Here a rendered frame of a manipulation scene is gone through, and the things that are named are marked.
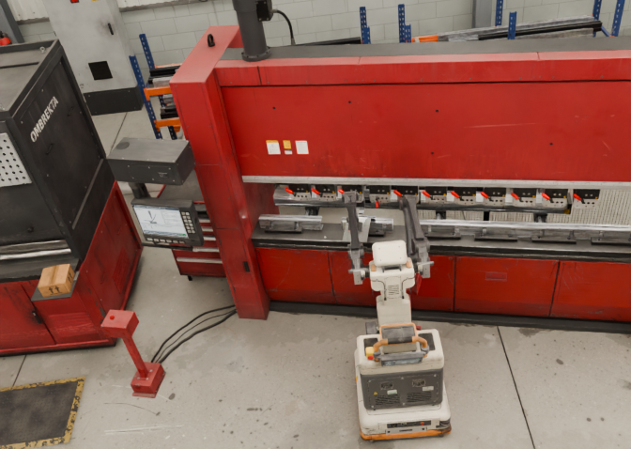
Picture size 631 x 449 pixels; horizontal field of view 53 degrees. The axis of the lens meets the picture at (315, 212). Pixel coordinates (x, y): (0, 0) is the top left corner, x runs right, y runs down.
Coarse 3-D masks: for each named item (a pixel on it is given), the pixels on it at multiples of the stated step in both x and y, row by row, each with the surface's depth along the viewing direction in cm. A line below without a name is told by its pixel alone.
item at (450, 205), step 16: (448, 192) 492; (480, 192) 487; (512, 192) 483; (368, 208) 503; (384, 208) 500; (416, 208) 494; (432, 208) 491; (448, 208) 489; (464, 208) 486; (480, 208) 482; (496, 208) 479; (512, 208) 476; (528, 208) 474; (544, 208) 471; (560, 208) 468
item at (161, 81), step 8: (328, 40) 612; (336, 40) 611; (344, 40) 609; (352, 40) 608; (360, 40) 609; (152, 72) 612; (160, 72) 612; (168, 72) 612; (152, 80) 601; (160, 80) 593; (168, 80) 593
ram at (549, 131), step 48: (240, 96) 424; (288, 96) 417; (336, 96) 410; (384, 96) 404; (432, 96) 398; (480, 96) 391; (528, 96) 386; (576, 96) 380; (624, 96) 374; (240, 144) 451; (336, 144) 435; (384, 144) 428; (432, 144) 421; (480, 144) 414; (528, 144) 407; (576, 144) 401; (624, 144) 394
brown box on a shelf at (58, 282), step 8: (48, 272) 458; (56, 272) 456; (64, 272) 456; (72, 272) 466; (40, 280) 453; (48, 280) 451; (56, 280) 450; (64, 280) 450; (72, 280) 463; (40, 288) 449; (48, 288) 449; (56, 288) 450; (64, 288) 452; (72, 288) 458; (32, 296) 457; (40, 296) 456; (48, 296) 454; (56, 296) 454; (64, 296) 453
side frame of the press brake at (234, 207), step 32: (224, 32) 453; (192, 64) 419; (192, 96) 406; (192, 128) 423; (224, 128) 434; (224, 160) 436; (224, 192) 455; (256, 192) 507; (224, 224) 477; (224, 256) 500; (256, 288) 518
